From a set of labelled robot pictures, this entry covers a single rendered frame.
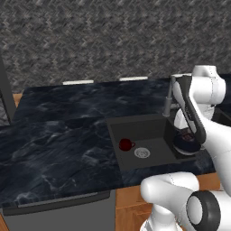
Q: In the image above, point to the dark grey slanted post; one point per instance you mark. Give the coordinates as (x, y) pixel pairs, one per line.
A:
(6, 96)

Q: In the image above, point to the grey dishwasher door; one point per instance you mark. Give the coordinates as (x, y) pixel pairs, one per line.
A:
(60, 218)

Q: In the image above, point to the dark grey double sink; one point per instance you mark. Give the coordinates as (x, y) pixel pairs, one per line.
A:
(144, 132)

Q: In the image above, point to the white stool seat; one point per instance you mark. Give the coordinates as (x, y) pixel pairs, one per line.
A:
(133, 78)
(78, 82)

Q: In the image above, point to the wooden cupboard front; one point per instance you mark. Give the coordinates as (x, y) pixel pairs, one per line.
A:
(129, 207)

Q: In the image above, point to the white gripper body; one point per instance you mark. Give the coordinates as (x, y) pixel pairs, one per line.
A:
(181, 118)

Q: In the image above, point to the red mug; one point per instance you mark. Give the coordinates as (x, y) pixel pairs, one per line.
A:
(124, 144)

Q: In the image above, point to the silver sink drain strainer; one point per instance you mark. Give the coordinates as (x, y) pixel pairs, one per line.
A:
(142, 152)

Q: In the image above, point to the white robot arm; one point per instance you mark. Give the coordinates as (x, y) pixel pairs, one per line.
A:
(216, 135)

